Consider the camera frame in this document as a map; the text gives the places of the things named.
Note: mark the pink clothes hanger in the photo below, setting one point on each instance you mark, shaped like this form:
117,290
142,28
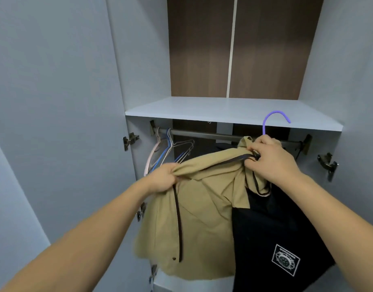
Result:
150,158

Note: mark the person's right forearm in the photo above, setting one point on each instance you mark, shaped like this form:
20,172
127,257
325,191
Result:
335,228

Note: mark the white wardrobe shelf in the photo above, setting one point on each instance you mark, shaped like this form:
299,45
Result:
235,112

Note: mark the beige jacket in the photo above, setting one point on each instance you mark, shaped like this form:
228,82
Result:
204,209

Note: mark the metal rod bracket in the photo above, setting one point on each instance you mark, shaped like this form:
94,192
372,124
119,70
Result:
306,144
153,127

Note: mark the black garment with white patch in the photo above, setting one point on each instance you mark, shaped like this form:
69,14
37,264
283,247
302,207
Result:
274,237

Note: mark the person's left forearm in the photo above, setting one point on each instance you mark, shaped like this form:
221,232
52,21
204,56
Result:
83,240

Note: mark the metal door hinge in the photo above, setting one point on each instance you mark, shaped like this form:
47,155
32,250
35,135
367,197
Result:
328,165
153,274
130,140
141,212

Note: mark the metal closet rod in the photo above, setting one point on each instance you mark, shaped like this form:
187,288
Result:
210,135

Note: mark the person's right hand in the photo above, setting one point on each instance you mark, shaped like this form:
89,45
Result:
273,162

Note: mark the grey wardrobe door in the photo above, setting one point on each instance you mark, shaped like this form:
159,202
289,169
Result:
350,72
58,103

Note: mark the purple clothes hanger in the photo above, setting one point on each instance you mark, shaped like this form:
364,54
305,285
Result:
271,116

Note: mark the blue clothes hanger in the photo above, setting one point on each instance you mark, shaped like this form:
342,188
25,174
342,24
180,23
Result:
163,155

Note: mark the person's left thumb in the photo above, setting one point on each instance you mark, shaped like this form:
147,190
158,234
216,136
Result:
169,167

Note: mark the brown wooden back panel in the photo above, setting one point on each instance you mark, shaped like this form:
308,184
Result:
200,48

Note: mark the person's right thumb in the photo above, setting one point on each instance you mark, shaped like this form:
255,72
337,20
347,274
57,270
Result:
251,164

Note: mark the person's left hand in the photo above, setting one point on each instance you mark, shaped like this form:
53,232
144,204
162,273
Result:
160,179

